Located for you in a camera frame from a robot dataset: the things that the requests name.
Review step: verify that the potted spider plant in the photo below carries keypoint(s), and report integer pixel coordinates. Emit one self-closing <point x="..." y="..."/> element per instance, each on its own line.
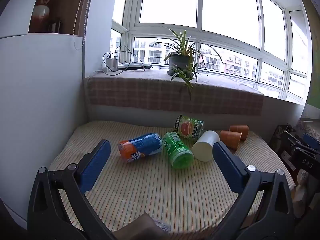
<point x="180" y="63"/>

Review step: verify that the green can with grapefruit print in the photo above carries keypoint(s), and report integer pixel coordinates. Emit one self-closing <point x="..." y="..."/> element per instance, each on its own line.
<point x="188" y="127"/>

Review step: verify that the green soda can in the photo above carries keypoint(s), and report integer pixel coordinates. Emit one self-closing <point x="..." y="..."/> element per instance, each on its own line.
<point x="176" y="151"/>

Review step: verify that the patterned box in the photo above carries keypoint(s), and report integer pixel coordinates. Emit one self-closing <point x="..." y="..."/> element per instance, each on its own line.
<point x="308" y="126"/>

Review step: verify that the round dark flat device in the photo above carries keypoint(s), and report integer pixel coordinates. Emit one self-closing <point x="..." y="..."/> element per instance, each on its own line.
<point x="135" y="65"/>

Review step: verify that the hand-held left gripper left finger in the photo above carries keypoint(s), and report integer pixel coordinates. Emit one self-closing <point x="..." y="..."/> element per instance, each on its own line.
<point x="96" y="166"/>

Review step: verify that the white window frame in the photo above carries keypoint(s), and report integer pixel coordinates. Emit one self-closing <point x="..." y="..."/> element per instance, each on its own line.
<point x="198" y="31"/>

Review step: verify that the plaid windowsill cloth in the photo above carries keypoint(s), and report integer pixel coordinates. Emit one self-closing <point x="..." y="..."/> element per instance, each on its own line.
<point x="137" y="92"/>

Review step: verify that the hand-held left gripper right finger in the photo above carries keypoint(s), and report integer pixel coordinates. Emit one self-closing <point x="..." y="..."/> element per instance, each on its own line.
<point x="228" y="168"/>

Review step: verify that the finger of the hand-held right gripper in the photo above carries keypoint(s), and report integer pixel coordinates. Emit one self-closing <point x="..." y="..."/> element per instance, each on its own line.
<point x="310" y="140"/>

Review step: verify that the striped table cloth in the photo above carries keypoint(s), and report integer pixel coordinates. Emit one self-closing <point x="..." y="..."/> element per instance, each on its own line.
<point x="150" y="192"/>

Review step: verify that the white cup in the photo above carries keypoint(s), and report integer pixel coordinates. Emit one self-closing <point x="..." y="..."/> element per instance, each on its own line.
<point x="205" y="147"/>

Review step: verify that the blue and orange soda can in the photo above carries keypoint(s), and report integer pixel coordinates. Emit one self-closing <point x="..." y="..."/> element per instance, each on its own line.
<point x="140" y="148"/>

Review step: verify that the orange cup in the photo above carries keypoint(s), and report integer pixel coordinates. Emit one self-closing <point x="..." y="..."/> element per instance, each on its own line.
<point x="231" y="139"/>
<point x="240" y="130"/>

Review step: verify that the red and white vase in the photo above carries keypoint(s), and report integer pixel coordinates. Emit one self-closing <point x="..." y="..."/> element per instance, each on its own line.
<point x="40" y="12"/>

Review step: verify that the white charger plug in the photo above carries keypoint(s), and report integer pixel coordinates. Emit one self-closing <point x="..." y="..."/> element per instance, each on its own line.
<point x="109" y="64"/>
<point x="115" y="63"/>

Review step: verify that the person's right hand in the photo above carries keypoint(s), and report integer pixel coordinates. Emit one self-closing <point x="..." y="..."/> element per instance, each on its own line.
<point x="299" y="196"/>

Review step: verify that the white cabinet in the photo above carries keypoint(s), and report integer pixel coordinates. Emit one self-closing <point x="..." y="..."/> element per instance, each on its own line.
<point x="37" y="100"/>

